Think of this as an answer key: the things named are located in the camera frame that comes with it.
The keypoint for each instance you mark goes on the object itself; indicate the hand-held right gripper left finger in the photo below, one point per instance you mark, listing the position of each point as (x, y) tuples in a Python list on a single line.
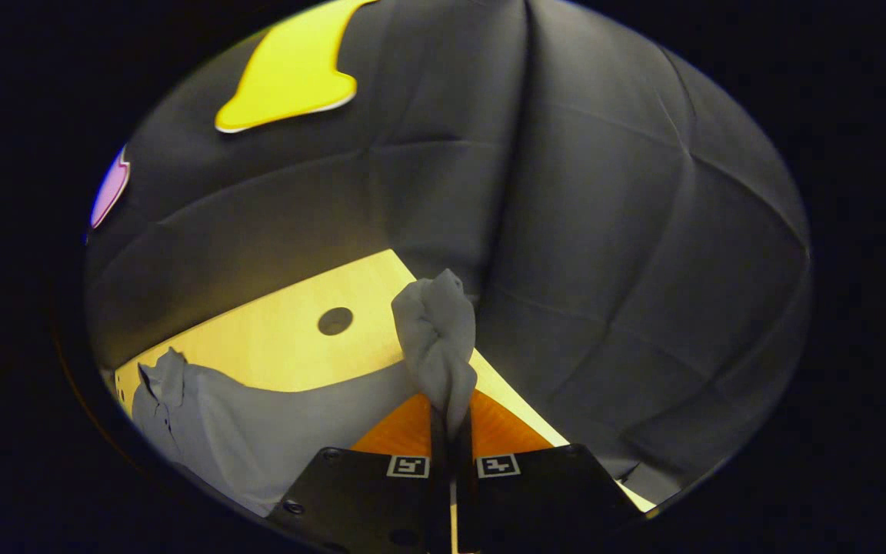
[(440, 492)]

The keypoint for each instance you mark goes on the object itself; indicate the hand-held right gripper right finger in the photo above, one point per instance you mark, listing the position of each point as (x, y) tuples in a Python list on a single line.
[(464, 500)]

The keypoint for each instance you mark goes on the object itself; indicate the dark grey button shirt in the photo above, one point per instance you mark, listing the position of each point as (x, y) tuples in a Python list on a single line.
[(258, 431)]

